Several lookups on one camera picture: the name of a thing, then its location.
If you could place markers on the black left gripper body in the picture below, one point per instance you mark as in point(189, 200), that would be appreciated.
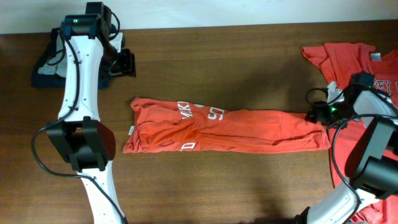
point(126, 65)

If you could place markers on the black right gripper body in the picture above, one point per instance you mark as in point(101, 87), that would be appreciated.
point(334, 115)

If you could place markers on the orange Fram t-shirt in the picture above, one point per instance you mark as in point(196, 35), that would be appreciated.
point(161, 126)

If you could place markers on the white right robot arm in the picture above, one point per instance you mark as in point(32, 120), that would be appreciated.
point(369, 175)

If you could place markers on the red soccer t-shirt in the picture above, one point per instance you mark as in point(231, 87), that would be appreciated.
point(338, 62)

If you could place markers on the light grey folded shirt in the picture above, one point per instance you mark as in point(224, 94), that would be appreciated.
point(59, 69)

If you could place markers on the dark navy folded garment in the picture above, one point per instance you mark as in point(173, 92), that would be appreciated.
point(55, 81)

